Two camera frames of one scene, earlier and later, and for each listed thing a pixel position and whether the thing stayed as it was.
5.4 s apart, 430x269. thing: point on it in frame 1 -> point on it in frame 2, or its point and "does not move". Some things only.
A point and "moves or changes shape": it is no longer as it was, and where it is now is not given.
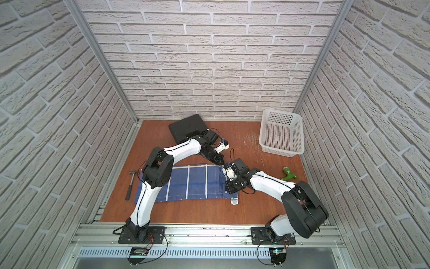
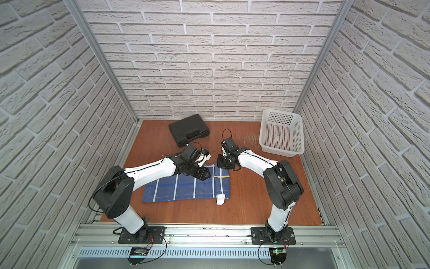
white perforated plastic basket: [281, 133] does not move
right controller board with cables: [277, 255] does not move
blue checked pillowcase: [196, 183] moves or changes shape
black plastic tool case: [180, 129] does not move
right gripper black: [229, 188] -> [220, 164]
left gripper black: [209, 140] -> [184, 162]
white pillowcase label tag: [234, 201] -> [220, 199]
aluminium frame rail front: [107, 236] does not move
